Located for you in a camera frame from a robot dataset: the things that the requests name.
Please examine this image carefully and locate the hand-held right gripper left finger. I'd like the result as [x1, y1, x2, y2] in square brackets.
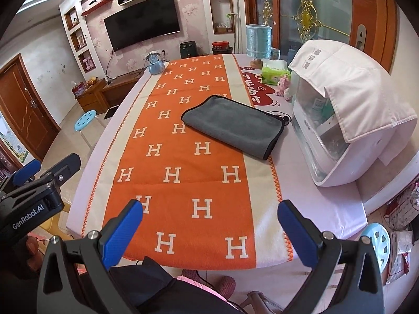
[39, 199, 145, 314]

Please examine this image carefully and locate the wooden television cabinet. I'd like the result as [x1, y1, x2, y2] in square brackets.
[75, 71, 145, 114]

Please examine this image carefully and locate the glass door with gold ornament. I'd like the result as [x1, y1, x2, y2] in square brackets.
[242, 0, 355, 60]

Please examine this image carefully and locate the white cloth appliance cover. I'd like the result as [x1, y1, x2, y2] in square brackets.
[288, 39, 418, 143]

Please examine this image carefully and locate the printed plastic bag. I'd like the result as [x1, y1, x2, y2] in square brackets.
[384, 181, 419, 230]

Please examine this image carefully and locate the blue round humidifier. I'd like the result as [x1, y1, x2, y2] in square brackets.
[145, 51, 164, 75]

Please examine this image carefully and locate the pale cartoon print tablecloth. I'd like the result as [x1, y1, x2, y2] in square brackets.
[65, 54, 368, 270]

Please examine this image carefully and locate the pink slipper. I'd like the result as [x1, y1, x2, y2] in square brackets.
[181, 268, 237, 298]

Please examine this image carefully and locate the light blue cylindrical container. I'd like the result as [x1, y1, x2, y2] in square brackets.
[245, 24, 273, 60]

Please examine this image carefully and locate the black wall television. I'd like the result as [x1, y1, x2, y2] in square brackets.
[103, 0, 182, 52]

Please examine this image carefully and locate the orange patterned blanket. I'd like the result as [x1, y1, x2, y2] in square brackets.
[83, 53, 294, 269]

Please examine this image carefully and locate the red wall shelf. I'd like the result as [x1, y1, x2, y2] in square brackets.
[81, 0, 113, 17]

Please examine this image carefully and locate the black air fryer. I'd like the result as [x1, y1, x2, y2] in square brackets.
[179, 41, 195, 59]

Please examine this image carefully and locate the person's black clothing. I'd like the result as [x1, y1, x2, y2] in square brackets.
[109, 256, 240, 314]

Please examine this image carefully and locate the light blue plastic stool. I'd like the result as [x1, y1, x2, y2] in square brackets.
[360, 222, 391, 274]
[74, 110, 105, 148]

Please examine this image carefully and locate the long handled mop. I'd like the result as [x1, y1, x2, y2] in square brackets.
[228, 0, 240, 55]

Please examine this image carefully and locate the brown wooden door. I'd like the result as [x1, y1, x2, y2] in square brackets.
[0, 53, 62, 161]

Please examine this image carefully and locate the person's left hand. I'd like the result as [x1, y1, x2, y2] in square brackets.
[25, 234, 46, 270]

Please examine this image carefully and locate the white countertop appliance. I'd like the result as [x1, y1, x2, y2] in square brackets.
[290, 69, 410, 188]

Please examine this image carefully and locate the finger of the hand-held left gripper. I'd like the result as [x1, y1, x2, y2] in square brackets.
[34, 153, 82, 184]
[4, 159, 42, 188]

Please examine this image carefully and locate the colourful wall poster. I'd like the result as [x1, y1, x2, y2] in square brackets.
[0, 110, 29, 165]

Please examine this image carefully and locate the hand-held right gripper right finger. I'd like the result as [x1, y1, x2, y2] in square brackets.
[277, 199, 385, 314]

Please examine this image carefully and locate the grey towel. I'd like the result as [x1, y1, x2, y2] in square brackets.
[181, 94, 292, 160]

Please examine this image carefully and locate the white paper bag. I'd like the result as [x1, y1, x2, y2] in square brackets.
[387, 230, 414, 284]

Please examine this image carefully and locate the red lidded container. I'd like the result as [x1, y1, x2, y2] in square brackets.
[211, 41, 234, 56]

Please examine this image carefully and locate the orange wooden door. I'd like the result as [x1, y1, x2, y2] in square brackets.
[348, 0, 399, 72]

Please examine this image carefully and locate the pink toy figure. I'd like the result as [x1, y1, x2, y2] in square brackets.
[277, 74, 293, 100]

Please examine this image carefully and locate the green tissue pack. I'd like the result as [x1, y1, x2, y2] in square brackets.
[261, 59, 292, 86]

